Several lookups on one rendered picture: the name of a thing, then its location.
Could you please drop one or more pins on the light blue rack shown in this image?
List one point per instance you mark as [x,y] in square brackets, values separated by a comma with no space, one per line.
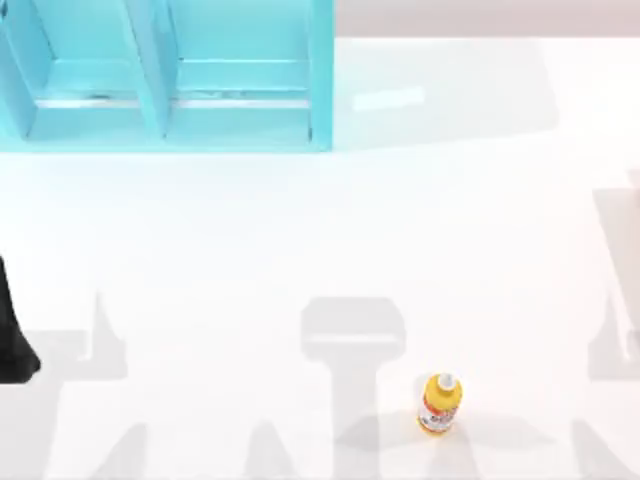
[240,125]

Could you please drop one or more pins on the yellow bottle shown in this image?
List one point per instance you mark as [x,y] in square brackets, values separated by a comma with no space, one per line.
[439,410]

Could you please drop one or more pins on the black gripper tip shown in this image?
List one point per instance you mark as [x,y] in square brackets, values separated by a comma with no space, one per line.
[12,345]

